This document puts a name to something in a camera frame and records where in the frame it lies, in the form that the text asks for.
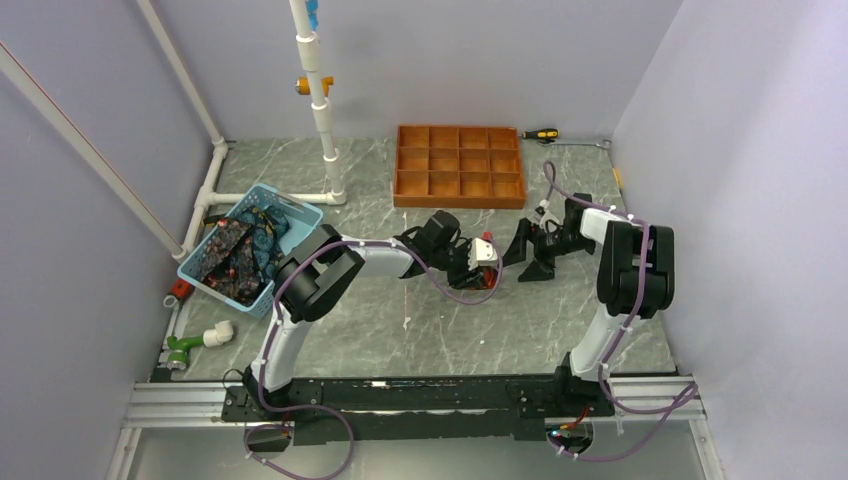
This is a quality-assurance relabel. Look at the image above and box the white diagonal wall pipe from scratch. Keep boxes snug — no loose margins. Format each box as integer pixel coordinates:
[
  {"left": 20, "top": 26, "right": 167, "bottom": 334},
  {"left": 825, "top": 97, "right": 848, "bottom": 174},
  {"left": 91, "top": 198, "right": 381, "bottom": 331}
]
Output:
[{"left": 1, "top": 43, "right": 186, "bottom": 260}]

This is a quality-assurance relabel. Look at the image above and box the purple cable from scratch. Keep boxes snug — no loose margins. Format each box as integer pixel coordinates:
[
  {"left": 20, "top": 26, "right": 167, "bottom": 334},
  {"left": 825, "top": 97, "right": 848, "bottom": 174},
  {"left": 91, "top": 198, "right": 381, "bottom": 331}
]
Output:
[
  {"left": 543, "top": 160, "right": 700, "bottom": 464},
  {"left": 243, "top": 238, "right": 505, "bottom": 480}
]

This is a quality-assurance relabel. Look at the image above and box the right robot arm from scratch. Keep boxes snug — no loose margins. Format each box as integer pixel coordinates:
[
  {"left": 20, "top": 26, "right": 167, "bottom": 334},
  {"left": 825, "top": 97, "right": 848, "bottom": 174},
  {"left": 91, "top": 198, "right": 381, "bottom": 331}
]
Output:
[{"left": 503, "top": 193, "right": 675, "bottom": 415}]

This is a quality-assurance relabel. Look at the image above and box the silver wrench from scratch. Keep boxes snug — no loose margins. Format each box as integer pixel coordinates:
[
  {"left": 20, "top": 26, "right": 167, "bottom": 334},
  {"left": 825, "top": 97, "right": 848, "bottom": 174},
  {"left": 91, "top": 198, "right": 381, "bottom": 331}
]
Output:
[{"left": 542, "top": 139, "right": 612, "bottom": 150}]

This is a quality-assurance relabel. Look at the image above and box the orange pipe clamp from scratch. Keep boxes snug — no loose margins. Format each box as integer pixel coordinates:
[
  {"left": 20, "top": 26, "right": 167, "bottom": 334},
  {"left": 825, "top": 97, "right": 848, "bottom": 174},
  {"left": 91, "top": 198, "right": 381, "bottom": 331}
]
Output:
[{"left": 295, "top": 76, "right": 335, "bottom": 97}]

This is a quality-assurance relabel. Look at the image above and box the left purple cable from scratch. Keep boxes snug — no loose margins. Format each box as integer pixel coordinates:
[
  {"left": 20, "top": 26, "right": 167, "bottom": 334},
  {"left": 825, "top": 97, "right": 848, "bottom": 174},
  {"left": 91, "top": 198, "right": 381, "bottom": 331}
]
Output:
[{"left": 243, "top": 238, "right": 505, "bottom": 480}]

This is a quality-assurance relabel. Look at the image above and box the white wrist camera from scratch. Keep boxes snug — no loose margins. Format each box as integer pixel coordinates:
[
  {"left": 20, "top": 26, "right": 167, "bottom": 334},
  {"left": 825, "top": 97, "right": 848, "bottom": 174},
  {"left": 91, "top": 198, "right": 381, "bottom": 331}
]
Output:
[
  {"left": 534, "top": 199, "right": 562, "bottom": 233},
  {"left": 468, "top": 231, "right": 499, "bottom": 270}
]

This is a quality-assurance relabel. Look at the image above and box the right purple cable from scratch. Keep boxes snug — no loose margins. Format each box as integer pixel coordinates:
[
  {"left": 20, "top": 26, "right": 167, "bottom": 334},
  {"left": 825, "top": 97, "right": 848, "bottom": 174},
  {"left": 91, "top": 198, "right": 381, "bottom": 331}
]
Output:
[{"left": 543, "top": 160, "right": 700, "bottom": 464}]

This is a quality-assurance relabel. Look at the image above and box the blue plastic basket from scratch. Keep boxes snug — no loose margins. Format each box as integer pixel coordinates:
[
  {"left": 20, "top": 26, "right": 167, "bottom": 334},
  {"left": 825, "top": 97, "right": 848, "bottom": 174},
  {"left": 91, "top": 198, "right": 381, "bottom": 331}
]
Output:
[{"left": 177, "top": 184, "right": 323, "bottom": 318}]

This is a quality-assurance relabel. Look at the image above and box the dark patterned ties pile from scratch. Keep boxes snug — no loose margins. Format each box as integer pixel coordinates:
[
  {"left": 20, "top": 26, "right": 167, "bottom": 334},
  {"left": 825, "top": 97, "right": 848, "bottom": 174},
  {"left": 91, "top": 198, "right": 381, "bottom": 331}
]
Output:
[{"left": 200, "top": 206, "right": 290, "bottom": 306}]

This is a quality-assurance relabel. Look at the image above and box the orange black screwdriver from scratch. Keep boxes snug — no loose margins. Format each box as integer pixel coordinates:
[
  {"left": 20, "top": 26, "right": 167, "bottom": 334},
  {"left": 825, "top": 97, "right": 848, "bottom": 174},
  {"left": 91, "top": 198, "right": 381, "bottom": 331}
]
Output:
[{"left": 522, "top": 128, "right": 559, "bottom": 143}]

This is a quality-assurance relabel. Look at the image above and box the brown compartment tray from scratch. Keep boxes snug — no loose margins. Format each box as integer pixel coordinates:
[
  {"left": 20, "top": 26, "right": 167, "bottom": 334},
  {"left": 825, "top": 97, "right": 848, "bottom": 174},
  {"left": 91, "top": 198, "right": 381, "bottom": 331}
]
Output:
[{"left": 393, "top": 125, "right": 526, "bottom": 210}]

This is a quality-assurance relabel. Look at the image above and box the orange navy striped tie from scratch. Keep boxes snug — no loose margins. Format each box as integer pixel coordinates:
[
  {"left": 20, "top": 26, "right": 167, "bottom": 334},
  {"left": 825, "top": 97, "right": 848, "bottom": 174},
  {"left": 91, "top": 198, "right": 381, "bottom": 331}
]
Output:
[{"left": 477, "top": 266, "right": 498, "bottom": 290}]

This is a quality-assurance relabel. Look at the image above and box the white corner pipe frame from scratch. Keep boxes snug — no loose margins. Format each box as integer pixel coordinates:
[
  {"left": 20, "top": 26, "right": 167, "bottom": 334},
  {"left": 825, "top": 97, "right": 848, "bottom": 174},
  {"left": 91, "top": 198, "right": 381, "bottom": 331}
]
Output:
[{"left": 135, "top": 0, "right": 333, "bottom": 256}]

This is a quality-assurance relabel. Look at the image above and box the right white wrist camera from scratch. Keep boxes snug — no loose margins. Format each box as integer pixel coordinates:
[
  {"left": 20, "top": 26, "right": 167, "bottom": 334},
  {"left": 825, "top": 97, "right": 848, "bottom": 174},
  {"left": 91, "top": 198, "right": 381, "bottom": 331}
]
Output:
[{"left": 534, "top": 199, "right": 562, "bottom": 233}]

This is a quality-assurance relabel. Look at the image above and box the green white pipe fitting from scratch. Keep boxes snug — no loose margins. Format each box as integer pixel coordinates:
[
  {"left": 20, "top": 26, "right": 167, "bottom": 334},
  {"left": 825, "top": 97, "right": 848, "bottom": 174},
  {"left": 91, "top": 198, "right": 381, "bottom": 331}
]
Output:
[{"left": 165, "top": 320, "right": 235, "bottom": 371}]

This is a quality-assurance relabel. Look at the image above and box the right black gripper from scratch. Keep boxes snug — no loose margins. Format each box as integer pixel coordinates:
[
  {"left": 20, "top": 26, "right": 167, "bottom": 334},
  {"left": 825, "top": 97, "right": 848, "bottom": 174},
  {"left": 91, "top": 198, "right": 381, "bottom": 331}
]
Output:
[{"left": 497, "top": 218, "right": 594, "bottom": 283}]

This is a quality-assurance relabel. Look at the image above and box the white pvc pipe stand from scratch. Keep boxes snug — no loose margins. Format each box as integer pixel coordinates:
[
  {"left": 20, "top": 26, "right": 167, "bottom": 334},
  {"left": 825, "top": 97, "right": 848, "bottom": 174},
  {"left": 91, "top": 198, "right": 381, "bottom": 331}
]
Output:
[{"left": 289, "top": 0, "right": 347, "bottom": 205}]

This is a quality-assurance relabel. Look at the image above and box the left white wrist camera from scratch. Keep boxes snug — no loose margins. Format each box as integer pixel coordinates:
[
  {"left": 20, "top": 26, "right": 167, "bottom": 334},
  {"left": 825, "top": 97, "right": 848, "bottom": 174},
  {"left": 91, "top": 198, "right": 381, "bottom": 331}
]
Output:
[{"left": 468, "top": 231, "right": 499, "bottom": 270}]

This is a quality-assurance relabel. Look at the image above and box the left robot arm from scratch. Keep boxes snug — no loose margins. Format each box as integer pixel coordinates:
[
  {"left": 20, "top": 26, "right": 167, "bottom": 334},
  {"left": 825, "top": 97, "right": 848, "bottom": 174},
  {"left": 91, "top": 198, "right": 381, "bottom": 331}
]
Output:
[{"left": 242, "top": 210, "right": 503, "bottom": 420}]

